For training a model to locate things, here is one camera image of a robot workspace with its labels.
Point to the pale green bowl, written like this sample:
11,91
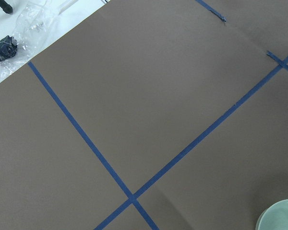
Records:
274,218

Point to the dark folded umbrella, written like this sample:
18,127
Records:
8,48

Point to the crumpled clear plastic wrap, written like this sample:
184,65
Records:
31,32

